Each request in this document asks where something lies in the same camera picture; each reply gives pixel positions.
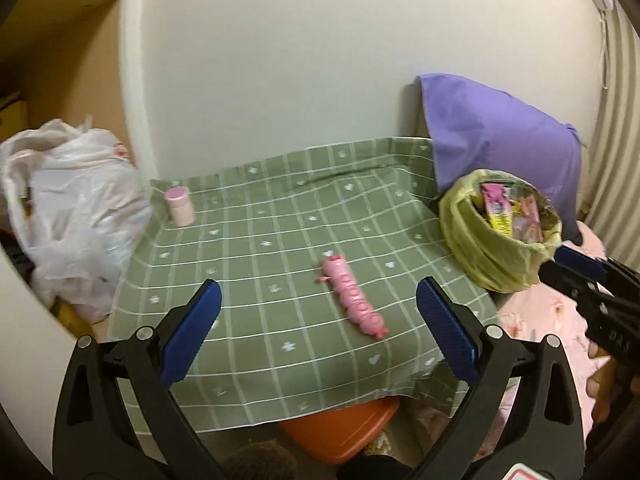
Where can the beige ribbed curtain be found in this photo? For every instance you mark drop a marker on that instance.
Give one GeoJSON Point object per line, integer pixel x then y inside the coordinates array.
{"type": "Point", "coordinates": [620, 135]}

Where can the bin with yellow bag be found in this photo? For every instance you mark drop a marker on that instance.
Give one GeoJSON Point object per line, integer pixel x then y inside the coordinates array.
{"type": "Point", "coordinates": [475, 245]}

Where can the green checked tablecloth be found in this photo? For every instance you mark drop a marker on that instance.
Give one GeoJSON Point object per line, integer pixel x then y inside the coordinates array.
{"type": "Point", "coordinates": [275, 260]}

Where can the person's right hand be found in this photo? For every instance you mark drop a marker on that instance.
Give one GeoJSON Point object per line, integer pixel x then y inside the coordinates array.
{"type": "Point", "coordinates": [602, 385]}

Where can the wooden shelf unit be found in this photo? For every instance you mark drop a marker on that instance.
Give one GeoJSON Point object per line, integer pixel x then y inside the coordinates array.
{"type": "Point", "coordinates": [65, 35]}

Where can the yellow tin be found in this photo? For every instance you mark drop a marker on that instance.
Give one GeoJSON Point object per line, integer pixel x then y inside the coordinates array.
{"type": "Point", "coordinates": [75, 320]}

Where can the pink caterpillar toy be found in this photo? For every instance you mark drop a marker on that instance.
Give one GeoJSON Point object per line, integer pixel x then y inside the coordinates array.
{"type": "Point", "coordinates": [352, 297]}

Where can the pink floral blanket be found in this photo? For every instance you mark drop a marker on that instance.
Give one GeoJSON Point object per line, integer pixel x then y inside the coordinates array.
{"type": "Point", "coordinates": [540, 320]}

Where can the small pink bottle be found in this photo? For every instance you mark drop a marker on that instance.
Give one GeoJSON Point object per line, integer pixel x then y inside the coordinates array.
{"type": "Point", "coordinates": [180, 207]}

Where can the orange plastic stool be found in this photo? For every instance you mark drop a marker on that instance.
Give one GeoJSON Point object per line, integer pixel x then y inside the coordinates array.
{"type": "Point", "coordinates": [340, 432]}

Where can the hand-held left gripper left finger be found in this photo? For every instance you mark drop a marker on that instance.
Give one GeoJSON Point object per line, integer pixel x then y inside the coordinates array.
{"type": "Point", "coordinates": [195, 327]}

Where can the purple pillow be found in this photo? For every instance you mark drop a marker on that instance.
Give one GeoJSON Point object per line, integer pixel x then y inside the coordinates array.
{"type": "Point", "coordinates": [500, 130]}

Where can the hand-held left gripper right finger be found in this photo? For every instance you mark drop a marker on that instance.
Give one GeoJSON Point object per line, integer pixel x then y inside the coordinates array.
{"type": "Point", "coordinates": [447, 330]}

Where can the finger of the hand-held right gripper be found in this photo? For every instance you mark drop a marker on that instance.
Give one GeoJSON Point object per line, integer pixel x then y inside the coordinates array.
{"type": "Point", "coordinates": [577, 260]}
{"type": "Point", "coordinates": [562, 277]}

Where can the pink snack packet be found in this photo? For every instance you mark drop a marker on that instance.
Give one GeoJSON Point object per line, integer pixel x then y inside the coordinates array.
{"type": "Point", "coordinates": [530, 217]}

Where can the pink and yellow wrapper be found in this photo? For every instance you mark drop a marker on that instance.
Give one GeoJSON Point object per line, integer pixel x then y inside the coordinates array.
{"type": "Point", "coordinates": [495, 205]}

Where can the white plastic bag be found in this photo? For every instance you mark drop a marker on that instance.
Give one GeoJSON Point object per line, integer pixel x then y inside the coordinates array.
{"type": "Point", "coordinates": [75, 200]}

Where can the dark fuzzy cloth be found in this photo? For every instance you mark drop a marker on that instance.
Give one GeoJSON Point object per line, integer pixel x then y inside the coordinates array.
{"type": "Point", "coordinates": [260, 462]}

